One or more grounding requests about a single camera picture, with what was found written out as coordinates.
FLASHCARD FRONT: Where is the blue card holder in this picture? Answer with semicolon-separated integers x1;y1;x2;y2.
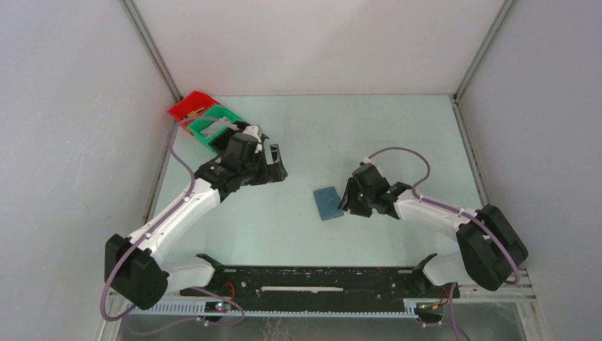
313;186;344;221

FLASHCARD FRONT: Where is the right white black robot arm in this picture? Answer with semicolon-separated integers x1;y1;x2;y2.
339;163;529;297

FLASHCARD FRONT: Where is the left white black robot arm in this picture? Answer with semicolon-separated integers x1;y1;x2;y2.
105;126;288;310

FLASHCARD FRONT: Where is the grey card in green bin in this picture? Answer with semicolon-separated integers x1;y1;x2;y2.
200;117;232;139

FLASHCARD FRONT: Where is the orange card in red bin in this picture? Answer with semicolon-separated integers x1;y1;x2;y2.
184;107;205;119

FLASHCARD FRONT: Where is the green plastic bin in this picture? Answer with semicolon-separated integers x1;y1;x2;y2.
187;105;246;152

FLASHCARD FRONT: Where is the black plastic bin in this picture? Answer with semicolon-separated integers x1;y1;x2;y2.
209;121;257;160

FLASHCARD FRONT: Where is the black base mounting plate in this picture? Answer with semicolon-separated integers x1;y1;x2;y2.
198;254;460;313

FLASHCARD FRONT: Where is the red plastic bin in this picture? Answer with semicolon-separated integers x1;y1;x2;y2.
168;91;219;136

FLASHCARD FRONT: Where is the grey slotted cable duct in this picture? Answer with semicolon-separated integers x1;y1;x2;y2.
130;300;418;318

